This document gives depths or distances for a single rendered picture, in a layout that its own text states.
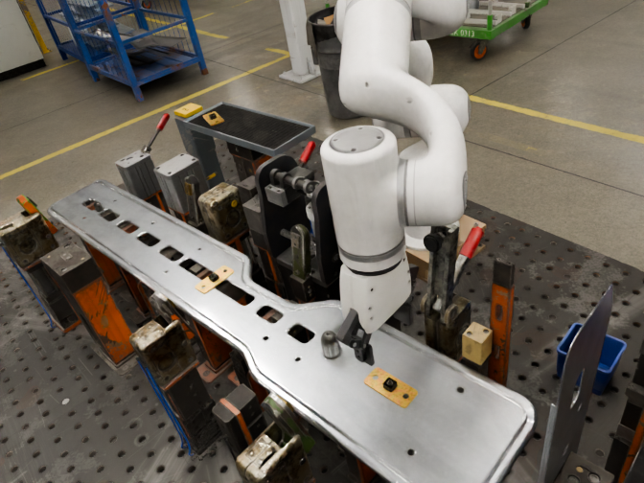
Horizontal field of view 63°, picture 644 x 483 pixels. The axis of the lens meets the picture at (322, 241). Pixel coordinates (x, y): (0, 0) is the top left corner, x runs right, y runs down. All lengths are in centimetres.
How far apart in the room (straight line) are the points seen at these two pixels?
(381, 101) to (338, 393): 46
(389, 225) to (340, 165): 9
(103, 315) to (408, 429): 85
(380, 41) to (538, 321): 89
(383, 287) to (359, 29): 32
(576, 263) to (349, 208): 106
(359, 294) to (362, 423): 25
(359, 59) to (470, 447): 54
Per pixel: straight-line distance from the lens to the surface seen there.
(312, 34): 391
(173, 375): 107
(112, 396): 145
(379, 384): 87
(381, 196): 57
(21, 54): 779
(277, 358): 94
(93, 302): 137
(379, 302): 68
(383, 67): 66
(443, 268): 84
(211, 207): 124
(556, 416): 55
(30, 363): 168
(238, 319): 103
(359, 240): 60
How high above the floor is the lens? 170
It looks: 37 degrees down
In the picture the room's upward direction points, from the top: 11 degrees counter-clockwise
